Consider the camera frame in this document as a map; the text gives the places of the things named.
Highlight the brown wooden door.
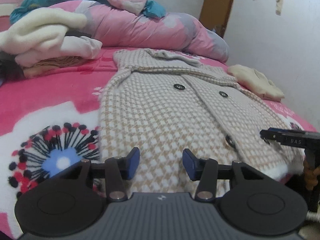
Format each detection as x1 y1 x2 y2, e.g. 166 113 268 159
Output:
199 0 233 37

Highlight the beige white houndstooth cardigan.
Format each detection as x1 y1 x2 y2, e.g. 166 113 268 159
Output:
99 49 304 194

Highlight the pink bed headboard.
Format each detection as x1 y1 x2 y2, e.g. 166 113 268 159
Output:
0 0 23 31

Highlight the pink grey floral duvet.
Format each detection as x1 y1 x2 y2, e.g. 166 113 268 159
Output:
53 0 229 62

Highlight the folded tan garment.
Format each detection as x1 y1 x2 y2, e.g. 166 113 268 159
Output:
23 56 87 79

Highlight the person lying on bed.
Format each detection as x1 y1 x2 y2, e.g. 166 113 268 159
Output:
0 51 25 85

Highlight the white shirt under blanket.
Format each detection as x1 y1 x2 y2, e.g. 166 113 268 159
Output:
59 36 103 60

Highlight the folded cream garment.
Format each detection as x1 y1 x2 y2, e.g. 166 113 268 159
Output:
227 64 285 102

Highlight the white fleece blanket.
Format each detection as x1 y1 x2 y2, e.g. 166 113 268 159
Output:
1 8 87 55

